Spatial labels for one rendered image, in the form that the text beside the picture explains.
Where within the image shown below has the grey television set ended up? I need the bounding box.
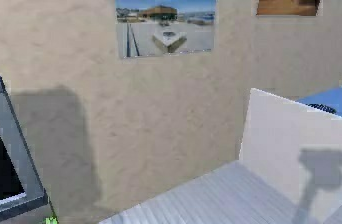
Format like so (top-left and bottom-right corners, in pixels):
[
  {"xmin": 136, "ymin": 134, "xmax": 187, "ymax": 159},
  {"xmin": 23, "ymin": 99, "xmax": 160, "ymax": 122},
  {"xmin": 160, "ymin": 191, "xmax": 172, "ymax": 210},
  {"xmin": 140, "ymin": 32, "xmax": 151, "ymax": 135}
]
[{"xmin": 0, "ymin": 76, "xmax": 57, "ymax": 224}]

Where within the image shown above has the white bed with blue cover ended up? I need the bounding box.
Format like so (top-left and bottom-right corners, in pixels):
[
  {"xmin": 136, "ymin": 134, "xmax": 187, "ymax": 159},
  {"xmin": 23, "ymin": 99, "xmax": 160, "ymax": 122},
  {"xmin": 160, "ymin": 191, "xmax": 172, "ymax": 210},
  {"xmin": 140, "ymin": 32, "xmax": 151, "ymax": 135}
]
[{"xmin": 238, "ymin": 87, "xmax": 342, "ymax": 224}]

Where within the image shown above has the brown wooden framed picture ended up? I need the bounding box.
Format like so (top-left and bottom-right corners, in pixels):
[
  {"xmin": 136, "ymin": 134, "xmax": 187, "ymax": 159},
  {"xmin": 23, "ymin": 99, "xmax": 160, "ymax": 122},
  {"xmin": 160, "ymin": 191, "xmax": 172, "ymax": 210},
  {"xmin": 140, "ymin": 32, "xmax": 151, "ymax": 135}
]
[{"xmin": 255, "ymin": 0, "xmax": 323, "ymax": 17}]

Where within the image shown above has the harbour scene framed picture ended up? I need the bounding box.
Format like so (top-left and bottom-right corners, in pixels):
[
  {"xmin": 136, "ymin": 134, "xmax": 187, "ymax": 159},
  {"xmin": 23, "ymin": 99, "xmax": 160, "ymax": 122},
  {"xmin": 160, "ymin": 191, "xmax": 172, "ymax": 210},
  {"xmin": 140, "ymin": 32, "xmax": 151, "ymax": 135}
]
[{"xmin": 114, "ymin": 0, "xmax": 217, "ymax": 60}]

